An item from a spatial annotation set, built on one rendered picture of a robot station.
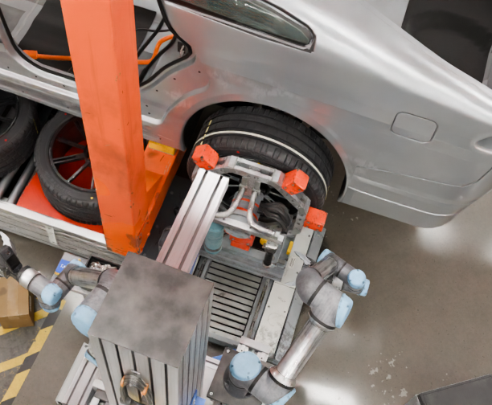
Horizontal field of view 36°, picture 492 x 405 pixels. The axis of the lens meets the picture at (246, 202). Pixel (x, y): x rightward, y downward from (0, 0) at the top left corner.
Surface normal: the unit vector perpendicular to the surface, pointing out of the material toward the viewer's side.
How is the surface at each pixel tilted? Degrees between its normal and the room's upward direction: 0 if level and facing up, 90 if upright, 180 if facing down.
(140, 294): 0
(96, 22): 90
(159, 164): 0
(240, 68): 90
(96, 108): 90
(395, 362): 0
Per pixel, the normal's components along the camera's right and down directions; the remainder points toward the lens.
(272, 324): 0.08, -0.48
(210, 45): -0.29, 0.74
